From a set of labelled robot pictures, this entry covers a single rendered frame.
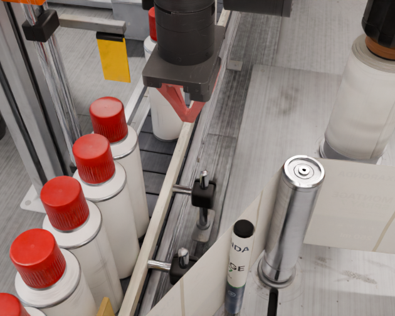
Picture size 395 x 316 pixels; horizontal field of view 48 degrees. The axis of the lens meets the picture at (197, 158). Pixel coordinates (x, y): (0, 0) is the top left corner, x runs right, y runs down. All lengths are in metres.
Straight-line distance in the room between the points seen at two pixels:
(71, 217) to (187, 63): 0.18
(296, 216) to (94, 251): 0.19
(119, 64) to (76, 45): 0.53
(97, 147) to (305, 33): 0.72
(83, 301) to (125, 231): 0.10
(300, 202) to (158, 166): 0.29
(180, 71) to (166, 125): 0.23
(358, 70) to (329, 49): 0.44
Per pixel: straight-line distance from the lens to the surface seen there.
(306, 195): 0.40
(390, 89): 0.57
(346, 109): 0.60
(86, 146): 0.40
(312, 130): 0.72
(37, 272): 0.34
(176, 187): 0.58
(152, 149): 0.67
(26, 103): 0.55
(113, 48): 0.47
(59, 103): 0.51
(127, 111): 0.61
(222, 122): 0.78
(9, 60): 0.52
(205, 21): 0.42
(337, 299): 0.55
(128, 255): 0.51
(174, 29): 0.41
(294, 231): 0.44
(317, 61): 0.95
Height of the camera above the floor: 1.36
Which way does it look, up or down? 48 degrees down
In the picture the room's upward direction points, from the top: straight up
